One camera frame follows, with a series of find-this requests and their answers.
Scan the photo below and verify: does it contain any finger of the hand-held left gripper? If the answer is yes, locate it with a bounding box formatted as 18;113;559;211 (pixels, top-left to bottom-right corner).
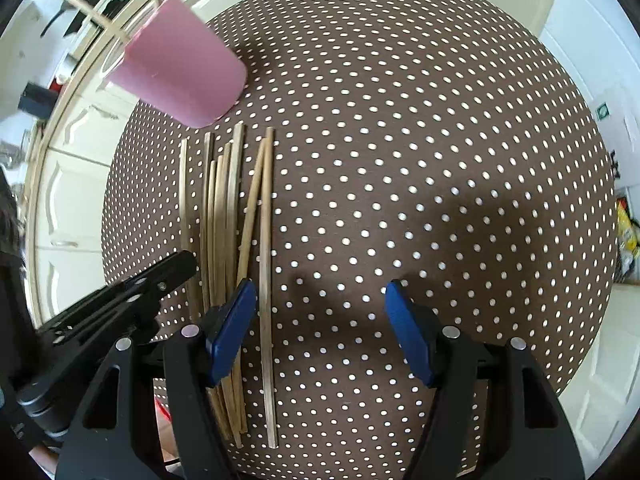
106;250;198;307
36;287;165;347

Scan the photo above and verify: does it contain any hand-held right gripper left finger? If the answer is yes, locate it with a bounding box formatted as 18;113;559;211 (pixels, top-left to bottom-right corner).
54;278;258;480

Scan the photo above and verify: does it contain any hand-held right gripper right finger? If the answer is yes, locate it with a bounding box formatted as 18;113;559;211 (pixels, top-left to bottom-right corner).
384;280;586;480

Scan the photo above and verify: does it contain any pile of wooden chopsticks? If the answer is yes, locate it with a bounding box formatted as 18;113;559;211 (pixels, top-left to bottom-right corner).
179;122;279;450

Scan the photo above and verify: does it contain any pink plastic cup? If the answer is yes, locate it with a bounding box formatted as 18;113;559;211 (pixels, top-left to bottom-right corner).
103;0;248;129

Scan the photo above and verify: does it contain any white kitchen cabinet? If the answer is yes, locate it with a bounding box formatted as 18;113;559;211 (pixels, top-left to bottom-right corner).
27;0;281;311

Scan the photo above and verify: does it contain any brown polka dot tablecloth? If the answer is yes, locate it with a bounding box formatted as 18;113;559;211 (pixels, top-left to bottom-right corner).
100;0;618;476

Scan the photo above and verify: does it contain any black box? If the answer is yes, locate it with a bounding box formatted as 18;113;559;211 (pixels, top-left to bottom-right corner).
19;82;58;117

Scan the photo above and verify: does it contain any yellow package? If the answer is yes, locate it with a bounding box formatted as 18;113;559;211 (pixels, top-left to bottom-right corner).
615;195;640;283

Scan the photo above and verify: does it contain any white banner with green mark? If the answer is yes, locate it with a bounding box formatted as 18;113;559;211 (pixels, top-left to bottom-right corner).
595;101;623;181

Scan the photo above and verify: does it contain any white door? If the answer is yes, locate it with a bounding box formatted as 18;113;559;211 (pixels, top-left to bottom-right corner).
537;0;640;171

